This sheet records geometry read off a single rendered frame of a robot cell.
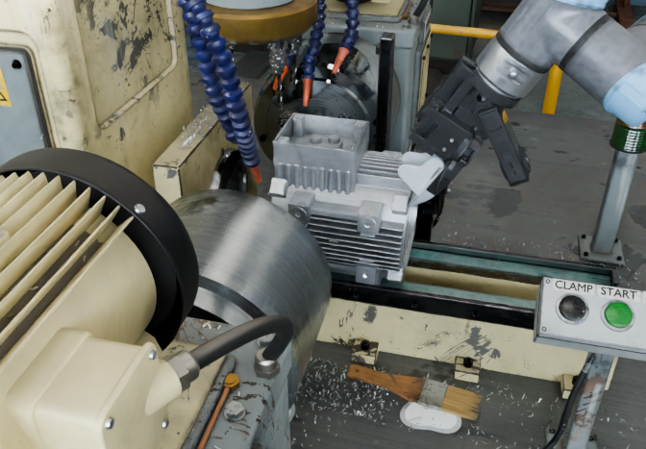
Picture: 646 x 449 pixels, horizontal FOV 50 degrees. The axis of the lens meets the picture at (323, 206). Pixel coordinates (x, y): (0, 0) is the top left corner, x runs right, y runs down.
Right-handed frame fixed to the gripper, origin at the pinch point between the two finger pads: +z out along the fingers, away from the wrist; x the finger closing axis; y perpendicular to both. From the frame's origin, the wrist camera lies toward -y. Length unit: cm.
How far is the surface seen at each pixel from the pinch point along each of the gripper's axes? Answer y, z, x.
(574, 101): -104, 65, -299
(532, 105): -84, 77, -289
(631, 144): -30.2, -12.7, -33.1
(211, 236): 21.3, 3.2, 25.2
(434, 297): -11.0, 11.9, 1.1
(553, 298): -16.0, -7.4, 15.3
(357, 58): 17.1, 2.2, -34.3
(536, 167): -33, 14, -67
